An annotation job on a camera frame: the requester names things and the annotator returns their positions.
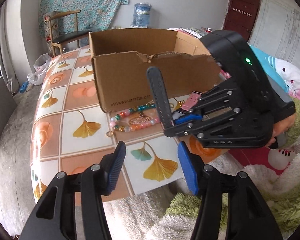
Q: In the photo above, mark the brown cardboard box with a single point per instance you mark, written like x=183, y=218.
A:
x=121, y=57

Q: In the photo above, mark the pink strap digital watch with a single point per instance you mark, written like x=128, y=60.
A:
x=191, y=101

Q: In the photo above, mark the blue water bottle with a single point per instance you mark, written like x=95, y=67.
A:
x=141, y=15

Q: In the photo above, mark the right hand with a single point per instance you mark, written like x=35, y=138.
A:
x=281, y=127

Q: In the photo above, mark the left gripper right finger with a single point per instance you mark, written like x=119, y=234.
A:
x=249, y=217

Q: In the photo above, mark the white plastic bag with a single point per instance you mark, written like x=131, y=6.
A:
x=41, y=65

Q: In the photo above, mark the blue plush pillow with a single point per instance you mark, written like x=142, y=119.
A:
x=268, y=64

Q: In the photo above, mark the wooden chair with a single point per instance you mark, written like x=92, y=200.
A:
x=63, y=28

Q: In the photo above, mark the floral teal wall cloth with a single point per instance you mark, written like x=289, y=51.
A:
x=95, y=14

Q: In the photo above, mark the black strap digital watch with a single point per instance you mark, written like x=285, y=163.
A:
x=159, y=93

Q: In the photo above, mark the dark red door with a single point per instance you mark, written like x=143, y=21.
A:
x=241, y=16

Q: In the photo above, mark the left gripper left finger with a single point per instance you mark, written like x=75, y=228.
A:
x=53, y=217

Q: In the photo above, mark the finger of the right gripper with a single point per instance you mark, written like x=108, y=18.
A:
x=210, y=128
x=218, y=103

